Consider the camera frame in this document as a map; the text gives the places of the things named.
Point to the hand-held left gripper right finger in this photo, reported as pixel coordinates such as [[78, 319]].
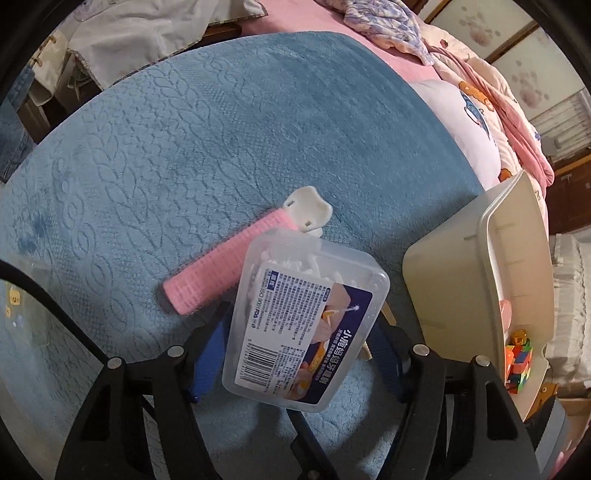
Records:
[[387, 357]]

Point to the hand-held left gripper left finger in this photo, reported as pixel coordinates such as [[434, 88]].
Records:
[[207, 364]]

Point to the colourful toy blocks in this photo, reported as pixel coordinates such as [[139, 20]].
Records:
[[519, 364]]

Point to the white plastic storage bin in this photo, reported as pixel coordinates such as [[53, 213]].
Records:
[[443, 286]]

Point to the clear floss pick box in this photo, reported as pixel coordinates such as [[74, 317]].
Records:
[[295, 332]]

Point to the pink transparent case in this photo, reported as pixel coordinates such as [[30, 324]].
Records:
[[506, 314]]

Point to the pink hair roller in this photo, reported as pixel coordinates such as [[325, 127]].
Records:
[[207, 281]]

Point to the white lace cloth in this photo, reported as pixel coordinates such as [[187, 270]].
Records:
[[572, 300]]

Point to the white tooth-shaped case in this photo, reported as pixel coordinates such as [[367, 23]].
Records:
[[309, 207]]

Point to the clear plastic bag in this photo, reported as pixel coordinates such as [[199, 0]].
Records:
[[23, 300]]

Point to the blue textured towel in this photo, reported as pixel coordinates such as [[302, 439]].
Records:
[[184, 138]]

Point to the white cartoon pillow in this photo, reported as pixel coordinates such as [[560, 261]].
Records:
[[443, 115]]

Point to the brown wooden cabinet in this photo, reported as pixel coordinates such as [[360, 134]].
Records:
[[570, 184]]

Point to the pink cartoon quilt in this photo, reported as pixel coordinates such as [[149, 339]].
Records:
[[489, 78]]

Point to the blue denim jacket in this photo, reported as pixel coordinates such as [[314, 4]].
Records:
[[14, 138]]

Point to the beige handbag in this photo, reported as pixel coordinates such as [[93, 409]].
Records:
[[51, 78]]

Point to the floral wardrobe doors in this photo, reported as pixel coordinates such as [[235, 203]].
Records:
[[521, 50]]

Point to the purple floral blanket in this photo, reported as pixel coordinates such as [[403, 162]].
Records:
[[383, 21]]

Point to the white crumpled cloth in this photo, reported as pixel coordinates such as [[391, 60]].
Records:
[[138, 27]]

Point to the pink bed sheet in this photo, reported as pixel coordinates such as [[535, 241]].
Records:
[[300, 16]]

